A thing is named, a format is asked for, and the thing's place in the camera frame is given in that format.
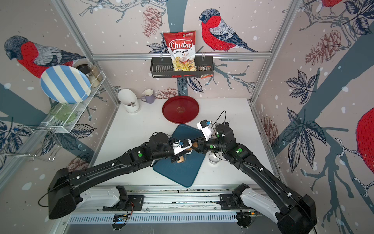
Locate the blue striped plate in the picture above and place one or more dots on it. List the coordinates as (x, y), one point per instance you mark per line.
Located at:
(65, 84)

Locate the spice jar dark lid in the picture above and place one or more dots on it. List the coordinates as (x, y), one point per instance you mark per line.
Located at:
(84, 68)

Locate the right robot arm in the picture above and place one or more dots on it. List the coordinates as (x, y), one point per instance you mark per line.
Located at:
(293, 213)

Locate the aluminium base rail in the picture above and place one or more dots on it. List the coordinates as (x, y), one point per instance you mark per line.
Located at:
(161, 205)

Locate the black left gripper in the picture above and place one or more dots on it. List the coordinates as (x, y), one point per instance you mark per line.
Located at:
(176, 158)

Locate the green glass cup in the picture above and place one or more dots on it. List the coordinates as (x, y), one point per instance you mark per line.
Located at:
(63, 112)

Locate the red round tray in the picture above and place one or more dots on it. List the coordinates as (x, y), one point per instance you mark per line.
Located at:
(180, 109)

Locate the purple mug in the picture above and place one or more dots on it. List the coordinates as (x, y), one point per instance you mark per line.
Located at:
(148, 96)

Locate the teal cutting board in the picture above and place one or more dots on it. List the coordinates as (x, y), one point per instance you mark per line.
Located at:
(183, 173)

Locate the white cutlery holder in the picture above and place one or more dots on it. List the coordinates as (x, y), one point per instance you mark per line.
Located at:
(129, 100)

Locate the black wire wall basket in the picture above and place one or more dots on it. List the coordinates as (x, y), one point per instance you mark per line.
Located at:
(163, 68)

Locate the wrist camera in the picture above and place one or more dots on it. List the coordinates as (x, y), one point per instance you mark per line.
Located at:
(182, 147)
(205, 127)

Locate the clear wire wall shelf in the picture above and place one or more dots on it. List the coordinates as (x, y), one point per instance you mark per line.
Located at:
(53, 125)

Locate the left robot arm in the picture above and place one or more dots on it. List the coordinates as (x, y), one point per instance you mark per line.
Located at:
(66, 186)

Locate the Chuba cassava chips bag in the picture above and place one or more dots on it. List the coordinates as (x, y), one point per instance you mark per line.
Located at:
(181, 47)

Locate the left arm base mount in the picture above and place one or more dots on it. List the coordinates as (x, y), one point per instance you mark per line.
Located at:
(126, 202)

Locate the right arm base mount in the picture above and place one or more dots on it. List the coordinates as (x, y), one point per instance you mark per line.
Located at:
(233, 201)

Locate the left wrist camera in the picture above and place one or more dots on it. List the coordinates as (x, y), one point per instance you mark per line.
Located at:
(182, 147)

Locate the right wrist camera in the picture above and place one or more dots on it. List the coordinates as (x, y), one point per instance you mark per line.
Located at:
(205, 127)

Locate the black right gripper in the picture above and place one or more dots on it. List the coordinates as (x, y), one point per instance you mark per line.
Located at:
(201, 146)

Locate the wooden dough roller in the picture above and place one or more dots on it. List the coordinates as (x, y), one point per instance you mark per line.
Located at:
(181, 158)

